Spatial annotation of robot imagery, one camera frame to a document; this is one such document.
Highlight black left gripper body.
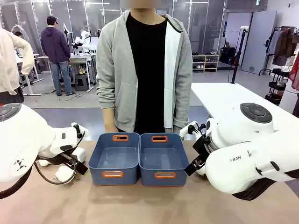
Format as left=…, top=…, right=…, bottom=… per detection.
left=59, top=151, right=79, bottom=168

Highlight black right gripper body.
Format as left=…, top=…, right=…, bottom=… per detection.
left=192, top=136, right=212, bottom=161

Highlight person's right forearm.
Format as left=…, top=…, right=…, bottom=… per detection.
left=102, top=107, right=116, bottom=127

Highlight person's left forearm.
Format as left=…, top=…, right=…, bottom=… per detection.
left=172, top=93, right=192, bottom=129

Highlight person's right hand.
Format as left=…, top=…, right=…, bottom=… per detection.
left=104, top=124, right=119, bottom=133

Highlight white table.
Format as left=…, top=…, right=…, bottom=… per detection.
left=191, top=82, right=299, bottom=132

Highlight gray step stool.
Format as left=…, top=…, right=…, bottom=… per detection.
left=74, top=74, right=91, bottom=91

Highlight wooden shoe rack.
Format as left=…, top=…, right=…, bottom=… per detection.
left=192, top=54, right=220, bottom=72

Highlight black utility cart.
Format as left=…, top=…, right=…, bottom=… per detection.
left=265, top=68, right=292, bottom=105

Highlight person in gray hoodie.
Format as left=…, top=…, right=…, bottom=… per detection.
left=95, top=9, right=193, bottom=135

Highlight black tripod stand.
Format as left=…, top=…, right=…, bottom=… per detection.
left=230, top=27, right=249, bottom=84

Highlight white background desk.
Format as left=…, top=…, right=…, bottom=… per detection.
left=37, top=52, right=98, bottom=93

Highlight person in cream sweater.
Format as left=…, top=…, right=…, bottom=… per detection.
left=0, top=27, right=36, bottom=105

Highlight person in navy hoodie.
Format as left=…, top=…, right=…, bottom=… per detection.
left=40, top=15, right=77, bottom=97

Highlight red hanging garment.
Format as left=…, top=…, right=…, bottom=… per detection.
left=289, top=50, right=299, bottom=91

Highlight gray door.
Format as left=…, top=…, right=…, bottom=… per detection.
left=240, top=10, right=278, bottom=75

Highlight black clothes rack with coats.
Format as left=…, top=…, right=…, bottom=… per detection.
left=258, top=26, right=299, bottom=77

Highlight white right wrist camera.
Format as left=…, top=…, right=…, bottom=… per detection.
left=179, top=120, right=199, bottom=141

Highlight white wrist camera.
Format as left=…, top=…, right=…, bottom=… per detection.
left=179, top=120, right=199, bottom=141
left=71, top=122, right=90, bottom=139

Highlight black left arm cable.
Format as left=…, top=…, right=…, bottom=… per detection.
left=34, top=153, right=78, bottom=185

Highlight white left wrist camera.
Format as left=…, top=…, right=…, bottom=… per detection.
left=71, top=122, right=90, bottom=139

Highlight blue basket orange handles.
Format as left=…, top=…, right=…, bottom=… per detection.
left=139, top=132, right=190, bottom=187
left=88, top=132, right=141, bottom=186

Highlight black right arm cable sleeve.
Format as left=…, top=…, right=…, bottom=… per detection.
left=232, top=169, right=299, bottom=201

